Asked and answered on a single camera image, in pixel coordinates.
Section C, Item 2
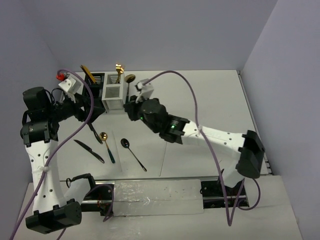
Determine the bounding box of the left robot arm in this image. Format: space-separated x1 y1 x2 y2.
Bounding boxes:
20 86 98 234

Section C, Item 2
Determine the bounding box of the gold fork green handle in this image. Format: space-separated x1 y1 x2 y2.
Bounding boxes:
115 63 123 84
116 64 125 84

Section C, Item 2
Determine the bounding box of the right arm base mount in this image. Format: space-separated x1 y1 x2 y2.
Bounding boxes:
199 180 241 209

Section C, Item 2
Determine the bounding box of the black spoon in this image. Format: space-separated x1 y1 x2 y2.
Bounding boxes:
120 138 148 172

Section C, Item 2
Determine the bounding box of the gold knife green handle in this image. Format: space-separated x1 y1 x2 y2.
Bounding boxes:
80 65 96 84

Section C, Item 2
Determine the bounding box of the black knife upper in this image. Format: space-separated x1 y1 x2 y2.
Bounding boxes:
87 123 103 144

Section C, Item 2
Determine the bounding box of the white utensil caddy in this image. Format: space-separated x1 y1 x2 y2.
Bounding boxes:
101 72 128 113

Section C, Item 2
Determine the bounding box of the black utensil caddy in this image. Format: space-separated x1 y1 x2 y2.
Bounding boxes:
84 72 106 113

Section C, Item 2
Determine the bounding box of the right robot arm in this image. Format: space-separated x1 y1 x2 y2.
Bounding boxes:
123 95 265 196

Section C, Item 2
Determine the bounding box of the black knife lower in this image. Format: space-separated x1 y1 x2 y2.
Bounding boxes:
73 139 105 164

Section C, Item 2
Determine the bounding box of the black knife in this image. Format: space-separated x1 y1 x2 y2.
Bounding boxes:
87 123 103 144
73 139 105 164

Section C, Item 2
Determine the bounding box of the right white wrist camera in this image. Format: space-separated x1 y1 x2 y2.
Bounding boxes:
135 79 154 103

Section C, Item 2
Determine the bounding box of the gold spoon green handle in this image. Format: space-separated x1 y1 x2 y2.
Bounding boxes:
124 74 136 104
99 132 116 164

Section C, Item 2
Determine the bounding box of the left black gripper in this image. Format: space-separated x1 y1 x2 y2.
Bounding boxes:
46 91 105 124

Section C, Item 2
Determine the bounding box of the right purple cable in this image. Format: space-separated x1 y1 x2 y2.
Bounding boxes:
142 71 263 227

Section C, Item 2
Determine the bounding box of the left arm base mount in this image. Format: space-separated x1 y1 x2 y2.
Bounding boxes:
80 184 114 217

